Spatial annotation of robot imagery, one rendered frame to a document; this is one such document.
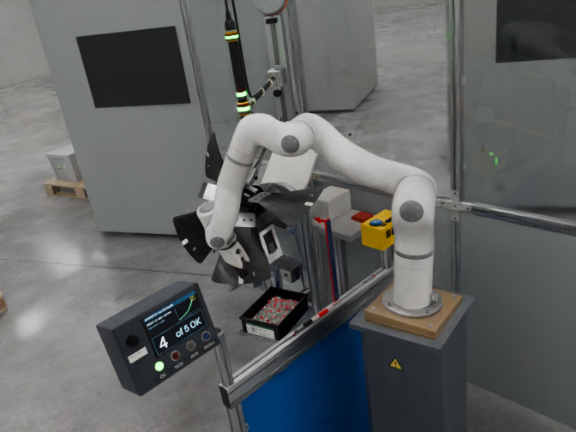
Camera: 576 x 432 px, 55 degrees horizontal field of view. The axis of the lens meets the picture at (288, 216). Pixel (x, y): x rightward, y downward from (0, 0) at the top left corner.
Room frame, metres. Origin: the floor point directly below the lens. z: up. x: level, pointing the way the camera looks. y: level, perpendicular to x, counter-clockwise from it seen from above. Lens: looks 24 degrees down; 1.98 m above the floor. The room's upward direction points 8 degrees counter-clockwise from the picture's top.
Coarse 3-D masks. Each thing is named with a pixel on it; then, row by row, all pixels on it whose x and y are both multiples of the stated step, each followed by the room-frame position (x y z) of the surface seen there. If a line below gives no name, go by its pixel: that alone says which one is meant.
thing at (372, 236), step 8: (376, 216) 1.93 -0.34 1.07; (384, 216) 1.92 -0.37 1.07; (368, 224) 1.87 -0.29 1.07; (368, 232) 1.86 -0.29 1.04; (376, 232) 1.82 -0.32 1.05; (384, 232) 1.82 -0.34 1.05; (368, 240) 1.86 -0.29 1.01; (376, 240) 1.83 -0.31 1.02; (384, 240) 1.81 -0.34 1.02; (392, 240) 1.85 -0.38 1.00; (376, 248) 1.83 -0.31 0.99; (384, 248) 1.81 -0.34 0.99
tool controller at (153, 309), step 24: (168, 288) 1.32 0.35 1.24; (192, 288) 1.28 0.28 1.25; (120, 312) 1.24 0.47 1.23; (144, 312) 1.18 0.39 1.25; (168, 312) 1.21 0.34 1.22; (192, 312) 1.25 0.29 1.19; (120, 336) 1.13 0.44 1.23; (144, 336) 1.16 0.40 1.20; (192, 336) 1.22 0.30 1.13; (216, 336) 1.26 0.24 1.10; (120, 360) 1.13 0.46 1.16; (144, 360) 1.13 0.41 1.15; (168, 360) 1.16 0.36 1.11; (192, 360) 1.20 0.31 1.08; (144, 384) 1.11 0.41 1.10
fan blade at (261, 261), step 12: (240, 228) 1.94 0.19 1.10; (252, 228) 1.94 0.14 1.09; (240, 240) 1.90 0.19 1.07; (252, 240) 1.90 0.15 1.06; (252, 252) 1.86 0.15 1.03; (216, 264) 1.85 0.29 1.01; (228, 264) 1.83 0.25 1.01; (252, 264) 1.83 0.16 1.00; (264, 264) 1.82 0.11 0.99; (216, 276) 1.81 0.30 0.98; (228, 276) 1.80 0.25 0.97; (264, 276) 1.78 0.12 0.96
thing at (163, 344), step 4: (164, 332) 1.19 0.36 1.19; (168, 332) 1.19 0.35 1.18; (156, 336) 1.17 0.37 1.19; (160, 336) 1.18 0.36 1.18; (164, 336) 1.18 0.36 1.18; (168, 336) 1.19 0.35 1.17; (152, 340) 1.16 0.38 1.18; (156, 340) 1.17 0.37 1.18; (160, 340) 1.17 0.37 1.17; (164, 340) 1.18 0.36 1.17; (168, 340) 1.18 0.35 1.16; (156, 344) 1.16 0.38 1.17; (160, 344) 1.17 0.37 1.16; (164, 344) 1.17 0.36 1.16; (168, 344) 1.18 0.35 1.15; (172, 344) 1.19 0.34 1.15; (156, 348) 1.16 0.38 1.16; (160, 348) 1.16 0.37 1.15; (164, 348) 1.17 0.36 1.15; (168, 348) 1.17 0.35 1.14; (160, 352) 1.16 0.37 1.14
